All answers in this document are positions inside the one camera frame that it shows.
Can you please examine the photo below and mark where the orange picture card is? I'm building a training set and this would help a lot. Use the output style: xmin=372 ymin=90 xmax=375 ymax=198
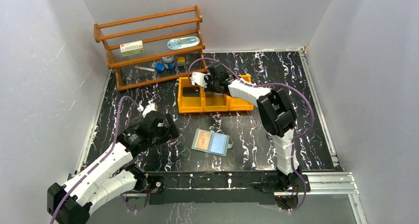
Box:
xmin=195 ymin=131 xmax=211 ymax=150

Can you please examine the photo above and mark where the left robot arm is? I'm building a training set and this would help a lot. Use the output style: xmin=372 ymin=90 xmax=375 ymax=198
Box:
xmin=47 ymin=110 xmax=179 ymax=224

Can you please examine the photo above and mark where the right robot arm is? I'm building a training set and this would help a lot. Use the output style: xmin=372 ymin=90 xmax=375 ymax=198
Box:
xmin=191 ymin=63 xmax=299 ymax=191

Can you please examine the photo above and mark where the black card in bin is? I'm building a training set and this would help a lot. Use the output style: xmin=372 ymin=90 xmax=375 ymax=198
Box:
xmin=182 ymin=86 xmax=201 ymax=97

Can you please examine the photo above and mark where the yellow three-compartment bin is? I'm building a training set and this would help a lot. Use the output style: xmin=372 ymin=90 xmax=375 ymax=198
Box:
xmin=177 ymin=77 xmax=254 ymax=114

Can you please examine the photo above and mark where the yellow small box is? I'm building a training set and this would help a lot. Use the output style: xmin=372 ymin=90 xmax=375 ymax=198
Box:
xmin=177 ymin=56 xmax=186 ymax=67

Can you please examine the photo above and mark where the blue oval packaged item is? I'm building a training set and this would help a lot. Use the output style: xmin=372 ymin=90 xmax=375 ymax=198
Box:
xmin=167 ymin=36 xmax=200 ymax=50

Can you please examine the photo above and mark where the blue small cube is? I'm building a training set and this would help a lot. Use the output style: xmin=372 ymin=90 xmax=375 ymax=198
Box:
xmin=154 ymin=63 xmax=165 ymax=72

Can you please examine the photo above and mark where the white tube stick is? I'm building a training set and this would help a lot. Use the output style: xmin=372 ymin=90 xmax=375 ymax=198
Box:
xmin=135 ymin=66 xmax=156 ymax=72

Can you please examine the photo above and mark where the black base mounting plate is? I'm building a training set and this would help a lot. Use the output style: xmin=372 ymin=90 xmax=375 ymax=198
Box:
xmin=117 ymin=171 xmax=310 ymax=206

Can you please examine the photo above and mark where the wooden three-tier shelf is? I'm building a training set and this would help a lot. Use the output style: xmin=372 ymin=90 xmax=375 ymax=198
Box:
xmin=93 ymin=5 xmax=206 ymax=91

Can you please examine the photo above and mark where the white medicine box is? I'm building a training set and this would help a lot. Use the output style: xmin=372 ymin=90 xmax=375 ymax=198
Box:
xmin=120 ymin=40 xmax=144 ymax=57

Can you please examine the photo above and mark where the aluminium frame rail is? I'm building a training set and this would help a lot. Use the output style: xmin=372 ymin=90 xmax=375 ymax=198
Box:
xmin=57 ymin=172 xmax=368 ymax=224

